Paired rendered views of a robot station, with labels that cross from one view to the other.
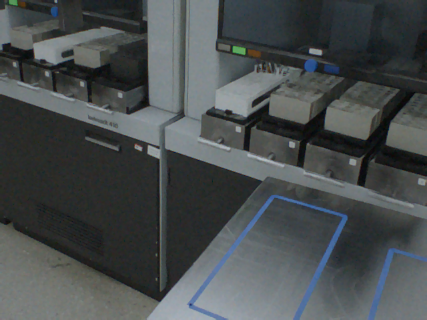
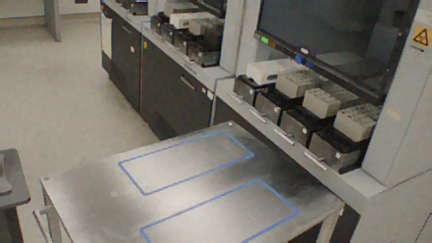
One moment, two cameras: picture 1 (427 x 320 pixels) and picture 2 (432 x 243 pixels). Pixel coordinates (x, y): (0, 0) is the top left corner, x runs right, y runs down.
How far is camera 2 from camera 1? 0.52 m
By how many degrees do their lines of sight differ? 21
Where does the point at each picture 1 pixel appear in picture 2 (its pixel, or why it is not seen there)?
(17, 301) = not seen: hidden behind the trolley
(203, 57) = (249, 40)
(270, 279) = (171, 167)
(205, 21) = (253, 17)
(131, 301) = not seen: hidden behind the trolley
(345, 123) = (313, 104)
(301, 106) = (292, 86)
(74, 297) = not seen: hidden behind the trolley
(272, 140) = (266, 103)
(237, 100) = (256, 72)
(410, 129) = (347, 119)
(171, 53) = (233, 34)
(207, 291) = (133, 161)
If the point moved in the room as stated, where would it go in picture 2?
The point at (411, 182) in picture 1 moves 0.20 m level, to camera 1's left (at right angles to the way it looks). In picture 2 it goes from (333, 154) to (273, 133)
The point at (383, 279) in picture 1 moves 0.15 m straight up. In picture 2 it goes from (234, 190) to (243, 139)
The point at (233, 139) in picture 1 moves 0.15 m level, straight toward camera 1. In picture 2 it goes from (248, 97) to (229, 111)
